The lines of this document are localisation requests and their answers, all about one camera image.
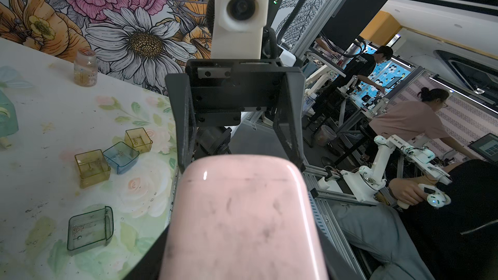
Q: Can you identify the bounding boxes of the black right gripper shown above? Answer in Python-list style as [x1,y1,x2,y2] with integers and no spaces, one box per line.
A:
[165,59,306,173]

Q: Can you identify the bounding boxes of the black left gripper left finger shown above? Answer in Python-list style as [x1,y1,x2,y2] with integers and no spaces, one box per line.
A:
[124,226,169,280]

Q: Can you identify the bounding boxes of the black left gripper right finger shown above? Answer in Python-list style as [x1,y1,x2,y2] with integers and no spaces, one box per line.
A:
[317,228,365,280]

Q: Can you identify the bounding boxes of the grey green shavings tray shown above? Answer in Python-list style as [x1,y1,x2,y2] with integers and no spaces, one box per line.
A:
[67,206,114,256]

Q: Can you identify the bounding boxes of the pink pencil sharpener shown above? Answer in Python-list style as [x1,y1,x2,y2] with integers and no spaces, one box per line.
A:
[160,155,328,279]

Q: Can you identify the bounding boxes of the blue transparent shavings tray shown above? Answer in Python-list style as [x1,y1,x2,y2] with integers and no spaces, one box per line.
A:
[103,141,140,174]

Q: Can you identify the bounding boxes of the yellow transparent shavings tray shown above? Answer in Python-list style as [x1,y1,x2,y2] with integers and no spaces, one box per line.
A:
[75,149,111,189]

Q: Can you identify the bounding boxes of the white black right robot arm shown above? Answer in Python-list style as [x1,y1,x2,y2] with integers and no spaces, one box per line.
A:
[165,0,305,171]

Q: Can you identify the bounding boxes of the mint green pencil sharpener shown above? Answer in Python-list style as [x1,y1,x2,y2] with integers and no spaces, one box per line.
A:
[0,92,19,149]

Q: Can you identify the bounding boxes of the seated operator in black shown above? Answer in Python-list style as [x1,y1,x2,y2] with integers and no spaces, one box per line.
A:
[331,159,497,279]

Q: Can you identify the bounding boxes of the standing person in black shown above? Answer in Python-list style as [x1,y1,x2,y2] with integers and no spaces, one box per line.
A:
[307,45,394,125]

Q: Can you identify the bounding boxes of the floral table mat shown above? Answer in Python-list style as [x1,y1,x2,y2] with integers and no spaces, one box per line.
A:
[1,40,176,279]

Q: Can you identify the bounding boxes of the woman in pink shirt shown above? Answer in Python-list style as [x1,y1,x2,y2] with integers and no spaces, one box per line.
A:
[366,87,478,159]

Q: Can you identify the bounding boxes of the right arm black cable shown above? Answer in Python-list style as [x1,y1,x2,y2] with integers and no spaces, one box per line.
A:
[275,0,322,44]

